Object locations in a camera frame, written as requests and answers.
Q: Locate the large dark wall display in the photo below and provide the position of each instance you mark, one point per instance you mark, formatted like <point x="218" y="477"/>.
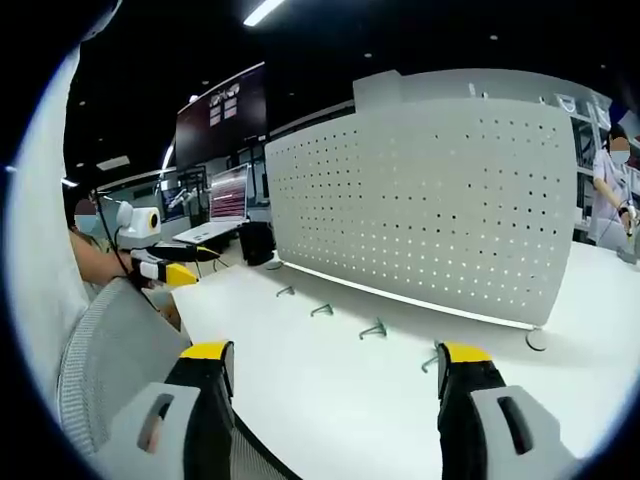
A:
<point x="220" y="115"/>

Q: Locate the person's white shirt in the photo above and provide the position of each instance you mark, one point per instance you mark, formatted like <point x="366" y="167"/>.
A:
<point x="40" y="225"/>

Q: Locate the black box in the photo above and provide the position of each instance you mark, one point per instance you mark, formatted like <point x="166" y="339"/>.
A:
<point x="257" y="243"/>

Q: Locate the ceiling light strip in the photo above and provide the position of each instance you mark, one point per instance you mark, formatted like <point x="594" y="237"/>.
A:
<point x="264" y="11"/>

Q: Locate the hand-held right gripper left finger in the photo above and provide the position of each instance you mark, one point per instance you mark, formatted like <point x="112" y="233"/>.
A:
<point x="200" y="425"/>

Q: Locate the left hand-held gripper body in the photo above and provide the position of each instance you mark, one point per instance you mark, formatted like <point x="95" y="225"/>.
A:
<point x="135" y="222"/>

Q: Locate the grey metal hook assembly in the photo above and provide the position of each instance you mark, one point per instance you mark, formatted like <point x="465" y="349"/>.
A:
<point x="431" y="359"/>
<point x="285" y="291"/>
<point x="374" y="330"/>
<point x="322" y="310"/>

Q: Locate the open silver laptop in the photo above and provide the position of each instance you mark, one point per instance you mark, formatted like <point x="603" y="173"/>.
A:
<point x="220" y="215"/>

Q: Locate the white perforated mounting plate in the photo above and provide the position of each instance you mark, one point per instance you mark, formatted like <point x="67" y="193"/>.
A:
<point x="425" y="200"/>

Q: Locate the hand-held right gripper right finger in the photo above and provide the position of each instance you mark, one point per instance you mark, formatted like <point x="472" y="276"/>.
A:
<point x="465" y="425"/>

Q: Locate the grey mesh chair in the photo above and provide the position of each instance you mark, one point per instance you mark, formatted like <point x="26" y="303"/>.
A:
<point x="115" y="340"/>

